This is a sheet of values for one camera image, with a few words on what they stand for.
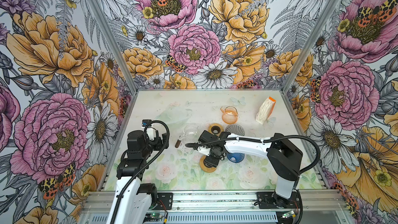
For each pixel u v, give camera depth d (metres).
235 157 0.87
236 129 0.94
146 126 0.65
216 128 0.99
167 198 0.75
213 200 0.76
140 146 0.59
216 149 0.63
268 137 0.52
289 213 0.72
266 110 1.00
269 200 0.75
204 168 0.81
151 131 0.66
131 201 0.48
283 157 0.48
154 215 0.71
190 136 0.96
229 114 1.07
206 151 0.77
